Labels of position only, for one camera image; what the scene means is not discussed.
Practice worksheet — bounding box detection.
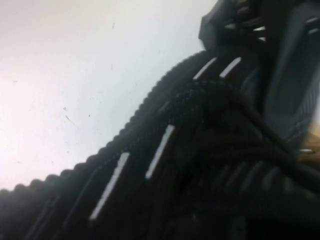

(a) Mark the black mesh sneaker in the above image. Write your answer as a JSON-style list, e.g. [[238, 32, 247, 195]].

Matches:
[[0, 0, 320, 240]]

